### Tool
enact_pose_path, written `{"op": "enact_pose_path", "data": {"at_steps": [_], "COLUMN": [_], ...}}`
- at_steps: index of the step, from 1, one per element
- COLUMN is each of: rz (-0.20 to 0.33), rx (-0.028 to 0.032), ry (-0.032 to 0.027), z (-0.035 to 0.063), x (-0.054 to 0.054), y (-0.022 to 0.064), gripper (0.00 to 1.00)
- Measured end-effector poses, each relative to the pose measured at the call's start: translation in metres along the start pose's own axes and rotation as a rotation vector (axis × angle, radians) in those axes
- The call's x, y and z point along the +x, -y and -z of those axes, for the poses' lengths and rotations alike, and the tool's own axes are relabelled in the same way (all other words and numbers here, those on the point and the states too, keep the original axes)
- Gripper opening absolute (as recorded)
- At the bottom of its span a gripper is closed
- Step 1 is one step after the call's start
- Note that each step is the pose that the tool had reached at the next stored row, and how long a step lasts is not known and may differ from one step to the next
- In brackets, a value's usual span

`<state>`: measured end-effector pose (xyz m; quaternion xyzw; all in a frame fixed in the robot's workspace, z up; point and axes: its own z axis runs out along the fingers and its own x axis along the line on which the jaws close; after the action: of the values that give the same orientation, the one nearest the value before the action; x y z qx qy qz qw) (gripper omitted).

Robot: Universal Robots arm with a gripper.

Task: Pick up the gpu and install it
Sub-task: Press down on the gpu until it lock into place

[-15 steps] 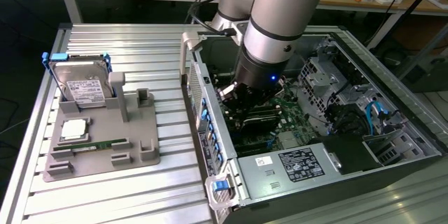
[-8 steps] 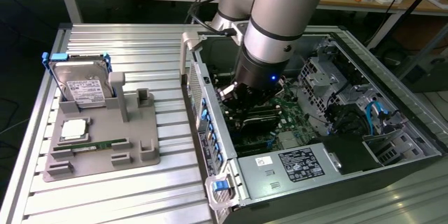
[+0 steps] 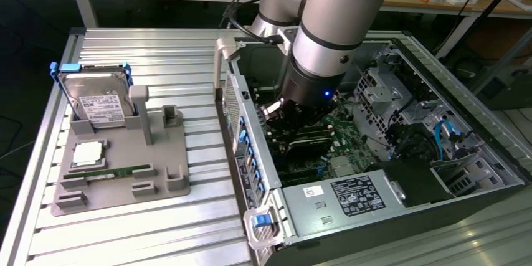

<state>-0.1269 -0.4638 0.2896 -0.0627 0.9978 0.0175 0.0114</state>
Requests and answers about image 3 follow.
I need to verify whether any hard disk with blue bracket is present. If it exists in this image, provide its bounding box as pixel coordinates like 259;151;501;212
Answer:
49;62;139;130

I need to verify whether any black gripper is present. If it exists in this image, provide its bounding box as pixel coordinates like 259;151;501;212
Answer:
277;59;353;118

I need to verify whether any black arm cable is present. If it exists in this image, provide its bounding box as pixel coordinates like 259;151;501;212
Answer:
225;0;311;45

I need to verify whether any silver disk bay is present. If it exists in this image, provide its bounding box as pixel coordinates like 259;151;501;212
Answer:
430;153;493;199

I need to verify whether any silver chipset heatsink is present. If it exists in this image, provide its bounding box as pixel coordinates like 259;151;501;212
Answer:
331;156;363;177

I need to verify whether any grey plastic parts rack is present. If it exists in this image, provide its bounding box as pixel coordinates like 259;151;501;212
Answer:
50;85;194;217

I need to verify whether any silver CPU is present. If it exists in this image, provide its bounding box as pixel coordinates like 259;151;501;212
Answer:
73;141;106;166

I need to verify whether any blue case latch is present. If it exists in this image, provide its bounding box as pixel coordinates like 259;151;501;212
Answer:
254;212;273;228

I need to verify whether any open grey PC case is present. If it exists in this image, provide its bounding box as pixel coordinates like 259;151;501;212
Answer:
213;37;532;266

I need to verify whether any black Nvidia graphics card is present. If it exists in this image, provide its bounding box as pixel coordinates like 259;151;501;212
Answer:
273;127;339;163

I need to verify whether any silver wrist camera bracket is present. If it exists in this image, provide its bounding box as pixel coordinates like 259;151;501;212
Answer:
277;26;302;57

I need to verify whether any blue SATA wire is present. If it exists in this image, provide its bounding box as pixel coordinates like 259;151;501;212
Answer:
434;115;459;163

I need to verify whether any black plastic shroud box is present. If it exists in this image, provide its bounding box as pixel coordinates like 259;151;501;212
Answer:
366;160;458;208

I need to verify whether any black tripod pole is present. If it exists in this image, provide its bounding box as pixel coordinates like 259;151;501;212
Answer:
433;0;529;61

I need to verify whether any metal drive cage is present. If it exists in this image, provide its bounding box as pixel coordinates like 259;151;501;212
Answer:
355;65;417;130

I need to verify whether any grey power supply unit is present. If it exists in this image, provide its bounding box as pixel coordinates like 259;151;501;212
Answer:
282;169;407;239

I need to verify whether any green motherboard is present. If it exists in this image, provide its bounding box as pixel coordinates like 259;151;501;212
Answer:
254;87;375;186

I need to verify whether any green RAM stick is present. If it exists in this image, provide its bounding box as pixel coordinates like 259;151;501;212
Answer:
83;166;151;182

